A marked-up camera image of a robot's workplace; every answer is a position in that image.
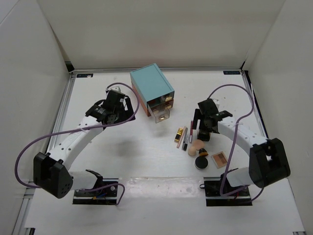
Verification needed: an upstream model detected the teal and orange drawer box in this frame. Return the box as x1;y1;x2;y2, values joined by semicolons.
130;63;175;117

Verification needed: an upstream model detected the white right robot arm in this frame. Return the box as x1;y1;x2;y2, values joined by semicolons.
192;98;291;196

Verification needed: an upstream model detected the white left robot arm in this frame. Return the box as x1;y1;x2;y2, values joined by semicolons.
33;90;135;199

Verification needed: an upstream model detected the pink makeup pencil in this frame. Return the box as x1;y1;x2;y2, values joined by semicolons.
177;126;187;148

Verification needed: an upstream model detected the peach makeup sponge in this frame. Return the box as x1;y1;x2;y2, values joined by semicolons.
188;140;204;157

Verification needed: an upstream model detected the red lip gloss stick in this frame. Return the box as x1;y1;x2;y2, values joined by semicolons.
189;120;193;138

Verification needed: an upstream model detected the black square compact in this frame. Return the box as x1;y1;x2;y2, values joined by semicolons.
197;130;211;142

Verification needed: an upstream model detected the gold black lipstick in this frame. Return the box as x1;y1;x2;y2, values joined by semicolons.
174;128;184;143

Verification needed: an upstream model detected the silver black eyeliner pen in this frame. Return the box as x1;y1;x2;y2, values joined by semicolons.
182;128;190;151

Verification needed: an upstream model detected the black orange kabuki brush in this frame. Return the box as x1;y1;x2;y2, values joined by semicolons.
199;148;208;157

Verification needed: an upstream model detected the black round jar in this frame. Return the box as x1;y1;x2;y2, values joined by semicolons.
195;156;209;170

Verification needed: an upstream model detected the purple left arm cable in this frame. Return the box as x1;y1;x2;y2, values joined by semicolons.
14;82;140;206

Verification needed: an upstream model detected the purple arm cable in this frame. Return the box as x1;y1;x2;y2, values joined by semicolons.
208;84;265;203
14;82;140;206

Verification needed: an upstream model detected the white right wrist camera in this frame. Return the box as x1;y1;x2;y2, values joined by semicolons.
212;98;220;109

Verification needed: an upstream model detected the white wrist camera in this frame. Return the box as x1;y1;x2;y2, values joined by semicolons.
106;86;121;93
212;98;220;109

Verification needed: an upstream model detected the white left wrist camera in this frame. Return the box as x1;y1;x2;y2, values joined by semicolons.
106;86;121;93

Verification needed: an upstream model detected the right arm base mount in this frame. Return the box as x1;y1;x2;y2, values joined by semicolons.
201;180;252;207

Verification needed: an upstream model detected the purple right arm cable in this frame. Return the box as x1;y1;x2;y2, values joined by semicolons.
208;84;265;203

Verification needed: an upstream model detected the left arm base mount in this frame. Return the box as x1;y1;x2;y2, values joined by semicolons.
72;178;119;206

